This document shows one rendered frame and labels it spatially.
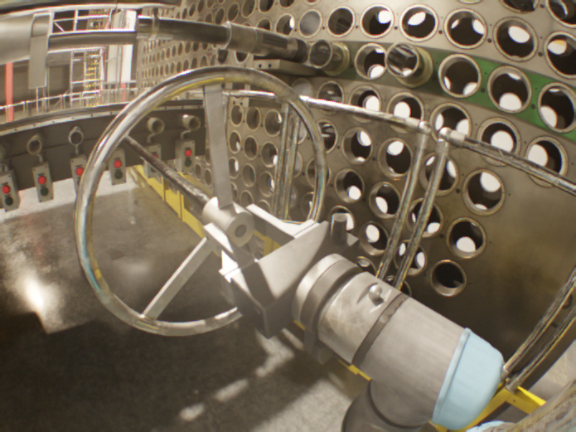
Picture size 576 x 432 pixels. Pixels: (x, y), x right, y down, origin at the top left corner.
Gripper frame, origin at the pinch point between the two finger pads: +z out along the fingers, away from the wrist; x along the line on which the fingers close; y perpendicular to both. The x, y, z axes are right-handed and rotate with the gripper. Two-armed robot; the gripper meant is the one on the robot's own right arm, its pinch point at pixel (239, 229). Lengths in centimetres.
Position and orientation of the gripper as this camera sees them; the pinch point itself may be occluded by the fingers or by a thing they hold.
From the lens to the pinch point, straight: 34.0
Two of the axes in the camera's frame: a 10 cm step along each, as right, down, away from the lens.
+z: -6.8, -3.9, 6.2
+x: -7.3, 3.8, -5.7
